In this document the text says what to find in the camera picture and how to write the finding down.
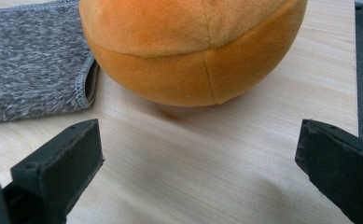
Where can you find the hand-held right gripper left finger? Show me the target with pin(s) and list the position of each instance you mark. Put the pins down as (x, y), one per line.
(61, 168)

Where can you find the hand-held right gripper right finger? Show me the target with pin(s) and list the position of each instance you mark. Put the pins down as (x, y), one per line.
(341, 168)

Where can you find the grey fuzzy cloth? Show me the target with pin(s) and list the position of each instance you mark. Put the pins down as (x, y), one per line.
(30, 62)

